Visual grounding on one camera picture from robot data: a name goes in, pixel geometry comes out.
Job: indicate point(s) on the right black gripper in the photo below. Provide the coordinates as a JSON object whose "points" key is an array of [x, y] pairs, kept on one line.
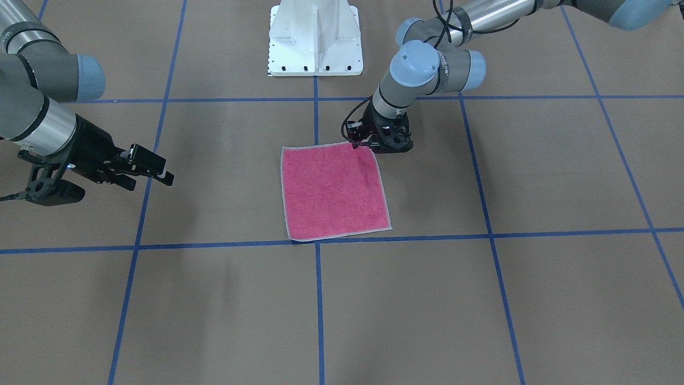
{"points": [[91, 145]]}

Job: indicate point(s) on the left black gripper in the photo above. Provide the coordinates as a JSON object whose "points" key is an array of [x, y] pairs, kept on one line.
{"points": [[372, 122]]}

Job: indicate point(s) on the pink and grey towel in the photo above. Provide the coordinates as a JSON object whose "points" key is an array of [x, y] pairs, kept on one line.
{"points": [[332, 191]]}

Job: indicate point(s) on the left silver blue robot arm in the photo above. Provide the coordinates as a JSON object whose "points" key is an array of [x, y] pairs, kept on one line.
{"points": [[431, 60]]}

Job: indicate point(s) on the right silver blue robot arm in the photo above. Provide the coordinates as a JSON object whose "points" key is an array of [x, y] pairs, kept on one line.
{"points": [[39, 76]]}

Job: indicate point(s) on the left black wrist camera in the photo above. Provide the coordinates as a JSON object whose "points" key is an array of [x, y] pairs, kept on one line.
{"points": [[391, 136]]}

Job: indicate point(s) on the white camera stand pedestal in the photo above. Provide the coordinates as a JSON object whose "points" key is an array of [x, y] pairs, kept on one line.
{"points": [[314, 38]]}

